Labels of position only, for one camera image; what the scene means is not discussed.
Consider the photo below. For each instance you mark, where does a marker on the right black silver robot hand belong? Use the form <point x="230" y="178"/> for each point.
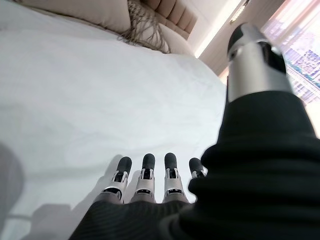
<point x="262" y="175"/>

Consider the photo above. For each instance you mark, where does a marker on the fringed macrame cushion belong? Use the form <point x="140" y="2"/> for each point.
<point x="145" y="32"/>

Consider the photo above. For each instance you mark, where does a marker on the large beige pillow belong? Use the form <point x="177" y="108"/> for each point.
<point x="87" y="15"/>

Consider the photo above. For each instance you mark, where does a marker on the white duvet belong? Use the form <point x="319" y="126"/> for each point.
<point x="100" y="100"/>

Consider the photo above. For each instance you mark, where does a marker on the bright window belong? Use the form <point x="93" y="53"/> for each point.
<point x="300" y="65"/>

